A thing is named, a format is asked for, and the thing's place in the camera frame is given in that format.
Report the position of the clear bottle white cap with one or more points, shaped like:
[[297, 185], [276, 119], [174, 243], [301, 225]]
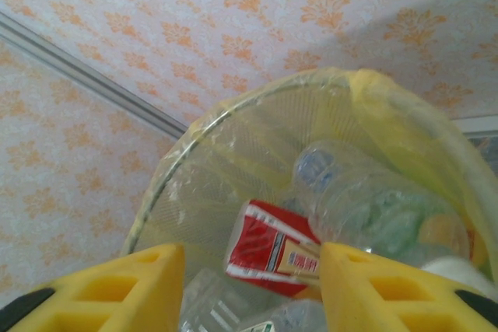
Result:
[[350, 200]]

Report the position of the red orange label bottle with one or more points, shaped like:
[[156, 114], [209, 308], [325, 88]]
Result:
[[264, 246]]

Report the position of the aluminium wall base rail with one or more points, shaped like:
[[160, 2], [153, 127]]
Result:
[[482, 126]]

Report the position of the mesh bin with plastic liner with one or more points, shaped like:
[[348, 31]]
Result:
[[389, 114]]

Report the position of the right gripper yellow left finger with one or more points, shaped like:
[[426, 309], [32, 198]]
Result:
[[116, 297]]

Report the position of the round mesh waste bin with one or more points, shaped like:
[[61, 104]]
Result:
[[218, 192]]

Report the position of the aluminium frame post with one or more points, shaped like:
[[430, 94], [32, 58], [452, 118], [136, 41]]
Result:
[[78, 71]]

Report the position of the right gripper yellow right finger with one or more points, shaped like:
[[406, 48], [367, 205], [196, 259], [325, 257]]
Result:
[[389, 301]]

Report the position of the green plastic bottle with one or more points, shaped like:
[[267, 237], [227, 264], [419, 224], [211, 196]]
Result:
[[393, 223]]

